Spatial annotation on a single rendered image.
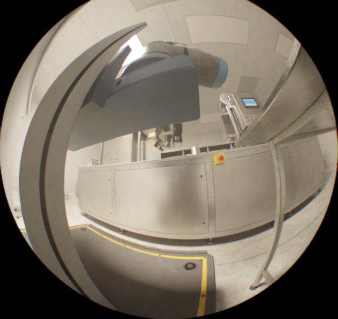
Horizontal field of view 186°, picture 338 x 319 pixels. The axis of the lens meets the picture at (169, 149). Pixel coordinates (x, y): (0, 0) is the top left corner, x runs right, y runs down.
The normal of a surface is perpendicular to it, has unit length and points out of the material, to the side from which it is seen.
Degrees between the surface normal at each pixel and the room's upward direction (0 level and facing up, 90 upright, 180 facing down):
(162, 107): 180
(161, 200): 90
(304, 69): 180
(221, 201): 90
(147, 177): 90
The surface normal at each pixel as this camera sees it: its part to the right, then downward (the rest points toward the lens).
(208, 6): 0.06, 0.95
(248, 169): -0.28, -0.27
